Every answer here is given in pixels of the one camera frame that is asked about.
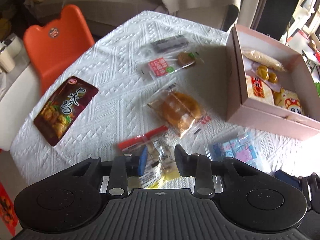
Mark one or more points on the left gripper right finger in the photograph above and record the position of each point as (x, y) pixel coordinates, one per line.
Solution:
(199, 167)

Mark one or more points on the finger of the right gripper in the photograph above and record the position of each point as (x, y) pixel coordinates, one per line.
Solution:
(291, 180)

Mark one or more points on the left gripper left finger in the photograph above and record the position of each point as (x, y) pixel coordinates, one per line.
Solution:
(128, 165)

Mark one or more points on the yellow white snack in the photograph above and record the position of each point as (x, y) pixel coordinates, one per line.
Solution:
(160, 165)

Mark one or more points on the blue pig cartoon snack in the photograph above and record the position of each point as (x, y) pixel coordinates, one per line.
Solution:
(242, 148)

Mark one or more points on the brown bread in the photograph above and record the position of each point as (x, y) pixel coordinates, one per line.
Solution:
(181, 111)

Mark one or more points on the dark red snack pouch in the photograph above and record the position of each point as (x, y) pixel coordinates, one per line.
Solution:
(63, 108)

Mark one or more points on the red label clear snack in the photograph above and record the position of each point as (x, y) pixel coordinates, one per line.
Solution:
(168, 64)

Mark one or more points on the grey dark snack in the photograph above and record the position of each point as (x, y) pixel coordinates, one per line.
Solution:
(168, 44)

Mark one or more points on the yellow panda snack bag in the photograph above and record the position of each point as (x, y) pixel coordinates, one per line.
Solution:
(289, 100)

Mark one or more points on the red white rice cracker pack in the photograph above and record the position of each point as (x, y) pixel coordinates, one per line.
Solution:
(258, 90)

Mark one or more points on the pink cardboard box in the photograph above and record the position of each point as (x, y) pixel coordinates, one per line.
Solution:
(270, 87)

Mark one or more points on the white textured tablecloth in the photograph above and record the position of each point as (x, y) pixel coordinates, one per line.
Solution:
(119, 111)

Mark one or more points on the yellow candies in wrapper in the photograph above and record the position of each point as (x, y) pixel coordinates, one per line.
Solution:
(265, 74)

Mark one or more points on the white side cabinet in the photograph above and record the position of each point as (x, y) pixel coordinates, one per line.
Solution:
(19, 100)

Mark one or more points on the red paper decoration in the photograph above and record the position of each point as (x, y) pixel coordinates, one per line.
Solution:
(7, 211)

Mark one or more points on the beige granule packet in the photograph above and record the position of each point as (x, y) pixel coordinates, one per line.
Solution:
(263, 59)

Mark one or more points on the orange plastic chair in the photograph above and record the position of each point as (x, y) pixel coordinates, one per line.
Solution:
(55, 46)

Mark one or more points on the white cups on cabinet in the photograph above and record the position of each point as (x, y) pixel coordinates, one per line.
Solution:
(10, 48)

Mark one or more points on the grey sofa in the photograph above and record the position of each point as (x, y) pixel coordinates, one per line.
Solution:
(103, 16)

